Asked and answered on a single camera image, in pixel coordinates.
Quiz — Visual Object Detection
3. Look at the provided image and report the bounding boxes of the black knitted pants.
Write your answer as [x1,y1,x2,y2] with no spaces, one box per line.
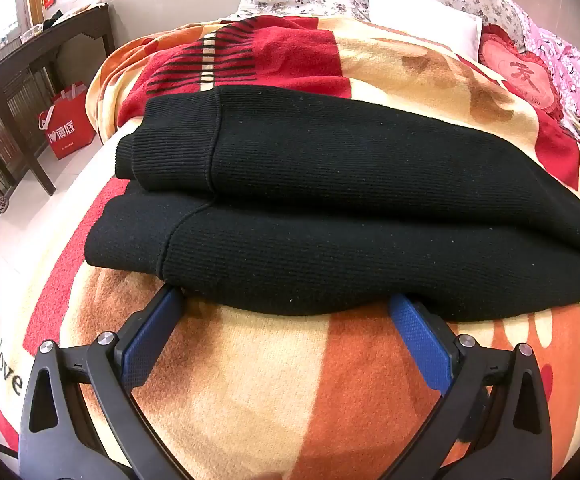
[84,85,580,323]

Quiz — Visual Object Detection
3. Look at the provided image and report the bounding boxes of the red shopping bag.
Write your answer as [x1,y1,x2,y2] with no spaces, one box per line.
[37,81,96,161]

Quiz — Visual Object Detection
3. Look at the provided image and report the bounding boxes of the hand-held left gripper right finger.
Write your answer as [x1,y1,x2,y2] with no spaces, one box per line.
[385,292,553,480]

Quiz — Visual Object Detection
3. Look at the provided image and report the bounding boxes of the white paper sheets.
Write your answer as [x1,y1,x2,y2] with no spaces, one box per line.
[66,3,104,18]

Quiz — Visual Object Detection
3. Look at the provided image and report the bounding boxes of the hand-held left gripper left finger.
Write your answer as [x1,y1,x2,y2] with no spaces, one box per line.
[18,285,195,480]

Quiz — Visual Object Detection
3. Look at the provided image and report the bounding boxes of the dark wooden table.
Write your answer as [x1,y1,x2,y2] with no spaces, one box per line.
[0,4,116,197]

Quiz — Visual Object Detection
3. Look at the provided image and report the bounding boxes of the white pillow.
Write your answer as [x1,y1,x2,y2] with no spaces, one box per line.
[364,0,483,63]

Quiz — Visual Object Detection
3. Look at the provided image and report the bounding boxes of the orange red printed blanket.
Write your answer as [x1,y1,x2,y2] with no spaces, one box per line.
[0,15,580,480]

